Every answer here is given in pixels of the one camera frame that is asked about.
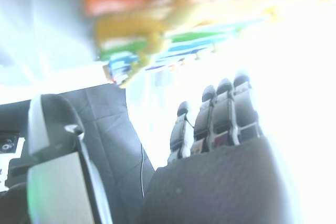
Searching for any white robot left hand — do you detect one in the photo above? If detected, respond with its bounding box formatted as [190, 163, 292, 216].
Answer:
[0, 71, 302, 224]

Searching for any rainbow wooden toy xylophone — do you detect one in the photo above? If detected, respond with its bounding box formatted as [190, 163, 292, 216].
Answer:
[78, 0, 336, 90]

